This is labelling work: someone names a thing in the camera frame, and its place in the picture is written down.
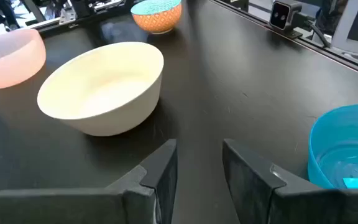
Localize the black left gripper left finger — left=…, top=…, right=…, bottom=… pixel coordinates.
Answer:
left=0, top=138, right=179, bottom=224

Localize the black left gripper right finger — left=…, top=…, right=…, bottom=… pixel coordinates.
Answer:
left=222, top=138, right=358, bottom=224

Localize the orange bowl with blue pattern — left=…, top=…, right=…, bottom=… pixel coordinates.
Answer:
left=130, top=0, right=183, bottom=35

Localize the blue plastic bowl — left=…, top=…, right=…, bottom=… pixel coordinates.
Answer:
left=307, top=104, right=358, bottom=190

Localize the cream white bowl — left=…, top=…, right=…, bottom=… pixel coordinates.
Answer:
left=37, top=41, right=165, bottom=137

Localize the pink translucent bowl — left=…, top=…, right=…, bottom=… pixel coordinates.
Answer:
left=0, top=28, right=47, bottom=90

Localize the grey monitor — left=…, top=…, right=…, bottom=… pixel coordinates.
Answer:
left=331, top=0, right=358, bottom=59

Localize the black table edge rail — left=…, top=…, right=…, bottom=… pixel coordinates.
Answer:
left=211, top=0, right=358, bottom=82

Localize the black camera cable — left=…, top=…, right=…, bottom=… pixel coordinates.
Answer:
left=302, top=12, right=332, bottom=49

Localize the black table-level camera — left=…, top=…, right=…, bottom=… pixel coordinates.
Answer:
left=268, top=0, right=305, bottom=40

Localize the aluminium frame bracket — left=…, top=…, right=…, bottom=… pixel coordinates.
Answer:
left=58, top=7, right=76, bottom=26

